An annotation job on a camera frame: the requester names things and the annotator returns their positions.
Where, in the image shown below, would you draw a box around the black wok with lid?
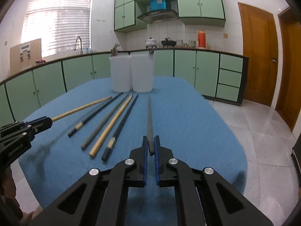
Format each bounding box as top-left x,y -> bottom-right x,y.
161,37 -> 176,47

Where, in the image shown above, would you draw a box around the brown wooden door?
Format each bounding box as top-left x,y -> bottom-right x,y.
238,3 -> 279,106
275,7 -> 301,132

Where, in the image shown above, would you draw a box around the black range hood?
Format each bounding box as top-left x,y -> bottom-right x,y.
138,9 -> 179,24

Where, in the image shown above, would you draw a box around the stacked ceramic bowls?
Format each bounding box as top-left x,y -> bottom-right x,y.
176,39 -> 183,47

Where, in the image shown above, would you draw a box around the light bamboo chopstick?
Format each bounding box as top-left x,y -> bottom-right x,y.
89,94 -> 133,158
52,96 -> 112,122

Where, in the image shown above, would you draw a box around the grey chopstick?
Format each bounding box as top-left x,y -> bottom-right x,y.
81,94 -> 128,150
147,97 -> 155,156

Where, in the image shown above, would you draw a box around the green lower kitchen cabinets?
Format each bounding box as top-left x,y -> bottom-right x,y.
1,49 -> 249,125

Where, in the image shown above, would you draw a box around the person's left hand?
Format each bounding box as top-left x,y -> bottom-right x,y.
1,166 -> 34,225

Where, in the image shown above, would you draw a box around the blue tablecloth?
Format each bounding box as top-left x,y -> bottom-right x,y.
18,76 -> 248,226

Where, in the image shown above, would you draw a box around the orange thermos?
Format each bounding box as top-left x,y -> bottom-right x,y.
198,29 -> 206,48

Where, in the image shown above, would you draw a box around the dark navy chopstick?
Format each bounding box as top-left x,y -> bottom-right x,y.
101,95 -> 139,162
68,92 -> 123,137

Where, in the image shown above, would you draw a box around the white window blinds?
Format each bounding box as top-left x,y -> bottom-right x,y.
20,0 -> 93,57

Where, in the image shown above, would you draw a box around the red cloth on counter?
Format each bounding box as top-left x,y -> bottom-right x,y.
36,60 -> 46,65

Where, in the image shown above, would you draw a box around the white twin utensil holder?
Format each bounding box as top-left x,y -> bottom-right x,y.
109,52 -> 155,93

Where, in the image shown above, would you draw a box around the dark cabinet on right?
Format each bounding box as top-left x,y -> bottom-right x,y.
291,143 -> 301,171

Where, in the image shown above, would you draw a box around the blue box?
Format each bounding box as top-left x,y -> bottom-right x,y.
150,0 -> 171,11

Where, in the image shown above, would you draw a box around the green kitchen cabinets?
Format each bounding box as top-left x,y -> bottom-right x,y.
114,0 -> 226,33
1,49 -> 249,125

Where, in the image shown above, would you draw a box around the cardboard box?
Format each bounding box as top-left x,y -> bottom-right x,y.
10,38 -> 42,75

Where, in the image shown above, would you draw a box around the silver spoon ornate handle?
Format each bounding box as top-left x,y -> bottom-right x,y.
111,43 -> 120,57

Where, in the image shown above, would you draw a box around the green upper kitchen cabinets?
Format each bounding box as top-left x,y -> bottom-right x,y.
114,0 -> 226,33

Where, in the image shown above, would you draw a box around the white cooking pot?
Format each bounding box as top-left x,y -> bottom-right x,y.
145,37 -> 157,48

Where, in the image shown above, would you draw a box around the chrome kitchen faucet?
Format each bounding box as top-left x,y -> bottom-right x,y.
74,36 -> 83,55

